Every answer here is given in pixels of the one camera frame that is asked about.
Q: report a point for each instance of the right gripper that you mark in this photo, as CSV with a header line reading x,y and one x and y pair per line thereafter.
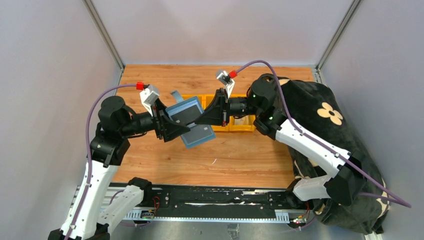
x,y
219,112

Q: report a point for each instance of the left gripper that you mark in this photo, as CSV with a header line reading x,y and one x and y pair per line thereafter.
x,y
164,124

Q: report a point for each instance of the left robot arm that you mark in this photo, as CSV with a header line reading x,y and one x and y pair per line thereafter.
x,y
118,124

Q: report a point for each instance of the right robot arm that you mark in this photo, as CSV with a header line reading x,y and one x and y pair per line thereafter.
x,y
343,179

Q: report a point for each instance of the gold cards stack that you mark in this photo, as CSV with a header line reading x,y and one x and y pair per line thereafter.
x,y
243,121

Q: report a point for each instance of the middle yellow bin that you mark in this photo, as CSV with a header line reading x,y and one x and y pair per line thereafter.
x,y
206,101

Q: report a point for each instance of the right yellow bin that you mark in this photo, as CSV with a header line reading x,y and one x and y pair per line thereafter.
x,y
235,128

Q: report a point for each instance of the black floral plush blanket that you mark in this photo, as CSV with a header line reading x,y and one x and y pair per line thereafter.
x,y
313,106

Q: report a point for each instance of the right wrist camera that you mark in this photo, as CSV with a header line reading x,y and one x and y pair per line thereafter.
x,y
229,83

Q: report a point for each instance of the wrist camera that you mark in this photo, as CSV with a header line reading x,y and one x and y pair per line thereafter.
x,y
148,96
229,83

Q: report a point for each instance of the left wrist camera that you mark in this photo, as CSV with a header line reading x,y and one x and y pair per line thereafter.
x,y
148,96

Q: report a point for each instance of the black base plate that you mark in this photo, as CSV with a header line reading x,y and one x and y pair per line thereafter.
x,y
224,204

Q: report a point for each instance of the aluminium frame rail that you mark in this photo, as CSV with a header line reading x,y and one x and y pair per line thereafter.
x,y
138,218

